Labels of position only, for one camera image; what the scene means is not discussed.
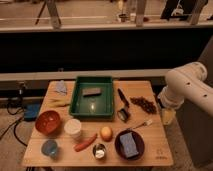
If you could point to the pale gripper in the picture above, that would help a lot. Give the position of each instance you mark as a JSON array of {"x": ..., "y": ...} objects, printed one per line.
[{"x": 168, "y": 115}]

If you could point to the yellow red apple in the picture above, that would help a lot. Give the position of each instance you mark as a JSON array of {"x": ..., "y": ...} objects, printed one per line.
[{"x": 106, "y": 133}]

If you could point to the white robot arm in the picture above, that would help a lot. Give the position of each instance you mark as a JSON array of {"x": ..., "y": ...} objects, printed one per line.
[{"x": 185, "y": 82}]

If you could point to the small metal cup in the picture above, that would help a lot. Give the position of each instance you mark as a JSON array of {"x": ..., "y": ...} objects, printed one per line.
[{"x": 99, "y": 151}]

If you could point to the white plastic cup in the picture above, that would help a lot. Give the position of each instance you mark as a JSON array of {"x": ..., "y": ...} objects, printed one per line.
[{"x": 73, "y": 127}]

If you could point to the blue plastic cup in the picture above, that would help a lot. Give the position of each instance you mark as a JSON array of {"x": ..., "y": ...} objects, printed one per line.
[{"x": 50, "y": 148}]

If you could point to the brown grapes bunch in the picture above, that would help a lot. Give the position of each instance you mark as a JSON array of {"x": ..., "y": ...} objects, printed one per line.
[{"x": 146, "y": 105}]

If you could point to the blue sponge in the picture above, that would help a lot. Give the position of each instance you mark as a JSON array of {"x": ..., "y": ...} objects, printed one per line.
[{"x": 129, "y": 145}]

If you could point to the dark round plate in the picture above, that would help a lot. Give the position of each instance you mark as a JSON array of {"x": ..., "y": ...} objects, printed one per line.
[{"x": 139, "y": 143}]

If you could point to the green plastic tray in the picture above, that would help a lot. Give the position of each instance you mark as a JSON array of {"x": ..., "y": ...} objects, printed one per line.
[{"x": 93, "y": 107}]

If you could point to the grey block in tray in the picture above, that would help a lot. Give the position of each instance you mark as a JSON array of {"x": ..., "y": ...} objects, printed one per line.
[{"x": 91, "y": 91}]

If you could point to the orange carrot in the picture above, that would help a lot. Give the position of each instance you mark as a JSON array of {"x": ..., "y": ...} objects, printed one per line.
[{"x": 85, "y": 143}]

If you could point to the blue grey cloth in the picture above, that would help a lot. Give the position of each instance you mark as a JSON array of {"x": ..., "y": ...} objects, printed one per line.
[{"x": 61, "y": 87}]

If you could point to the yellow banana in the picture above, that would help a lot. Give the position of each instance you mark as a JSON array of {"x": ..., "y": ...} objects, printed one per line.
[{"x": 59, "y": 102}]

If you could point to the red bowl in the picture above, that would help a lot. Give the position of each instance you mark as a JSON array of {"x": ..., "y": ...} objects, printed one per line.
[{"x": 48, "y": 122}]

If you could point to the blue box on floor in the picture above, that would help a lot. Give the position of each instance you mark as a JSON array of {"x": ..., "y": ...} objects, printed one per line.
[{"x": 31, "y": 112}]

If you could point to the white handled fork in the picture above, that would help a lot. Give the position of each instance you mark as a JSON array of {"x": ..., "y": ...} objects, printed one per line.
[{"x": 145, "y": 123}]

